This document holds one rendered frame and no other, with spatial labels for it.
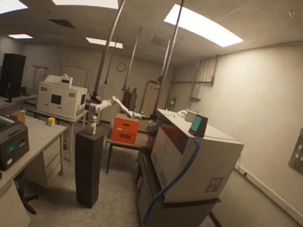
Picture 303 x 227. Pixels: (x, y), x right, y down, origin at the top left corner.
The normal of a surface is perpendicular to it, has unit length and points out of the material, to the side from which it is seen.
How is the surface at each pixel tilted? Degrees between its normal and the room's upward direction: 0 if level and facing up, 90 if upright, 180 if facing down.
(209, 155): 90
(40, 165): 90
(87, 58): 90
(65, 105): 90
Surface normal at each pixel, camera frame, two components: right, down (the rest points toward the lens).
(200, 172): 0.18, 0.22
